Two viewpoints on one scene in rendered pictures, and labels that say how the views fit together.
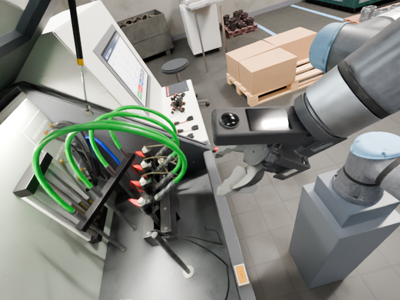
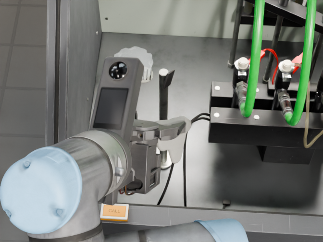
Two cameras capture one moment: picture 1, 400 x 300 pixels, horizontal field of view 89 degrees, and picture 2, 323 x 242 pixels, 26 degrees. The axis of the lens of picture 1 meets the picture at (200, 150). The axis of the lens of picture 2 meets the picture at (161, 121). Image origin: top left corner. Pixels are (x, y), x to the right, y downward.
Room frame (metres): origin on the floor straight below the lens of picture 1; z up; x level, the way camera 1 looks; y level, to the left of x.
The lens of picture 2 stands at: (0.26, -0.53, 2.15)
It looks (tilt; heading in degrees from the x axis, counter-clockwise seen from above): 59 degrees down; 91
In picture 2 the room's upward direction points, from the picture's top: straight up
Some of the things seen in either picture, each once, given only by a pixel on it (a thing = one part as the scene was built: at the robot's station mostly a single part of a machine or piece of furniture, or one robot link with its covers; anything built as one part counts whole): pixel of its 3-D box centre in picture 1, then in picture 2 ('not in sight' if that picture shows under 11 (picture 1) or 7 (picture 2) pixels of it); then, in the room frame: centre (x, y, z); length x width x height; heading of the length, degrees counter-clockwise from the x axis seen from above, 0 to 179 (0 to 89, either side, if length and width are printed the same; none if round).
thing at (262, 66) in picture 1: (277, 63); not in sight; (2.68, -1.43, 0.24); 1.30 x 0.89 x 0.47; 92
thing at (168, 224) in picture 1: (163, 202); (291, 125); (0.52, 0.22, 0.91); 0.34 x 0.10 x 0.15; 177
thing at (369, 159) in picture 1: (375, 156); not in sight; (0.32, -0.50, 1.07); 0.13 x 0.12 x 0.14; 10
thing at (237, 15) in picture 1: (236, 20); not in sight; (5.56, -1.84, 0.19); 1.10 x 0.72 x 0.37; 178
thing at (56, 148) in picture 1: (67, 152); not in sight; (0.65, 0.47, 1.20); 0.13 x 0.03 x 0.31; 177
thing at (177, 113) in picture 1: (180, 110); not in sight; (1.09, 0.04, 0.96); 0.70 x 0.22 x 0.03; 177
